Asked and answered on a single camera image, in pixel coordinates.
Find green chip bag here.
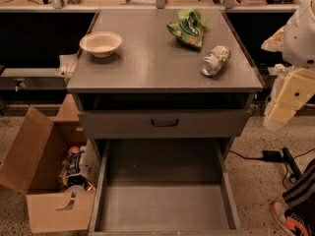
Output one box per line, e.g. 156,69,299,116
166,8,209,48

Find snack packages in box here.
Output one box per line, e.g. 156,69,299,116
58,146,95,191

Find black striped trouser leg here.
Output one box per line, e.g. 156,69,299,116
283,159,315,227

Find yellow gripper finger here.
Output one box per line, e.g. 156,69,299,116
264,68,315,131

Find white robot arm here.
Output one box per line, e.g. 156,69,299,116
261,0,315,130

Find white paper bowl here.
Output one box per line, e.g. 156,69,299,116
80,31,122,58

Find grey top drawer black handle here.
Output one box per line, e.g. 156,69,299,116
78,109,249,139

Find open grey middle drawer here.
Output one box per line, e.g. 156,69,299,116
89,139,242,236

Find open cardboard box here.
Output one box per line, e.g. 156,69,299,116
0,94,100,233

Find grey drawer cabinet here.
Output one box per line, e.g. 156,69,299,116
66,7,265,236

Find black power adapter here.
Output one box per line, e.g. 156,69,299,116
262,150,283,162

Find orange sneaker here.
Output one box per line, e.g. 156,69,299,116
271,201,315,236

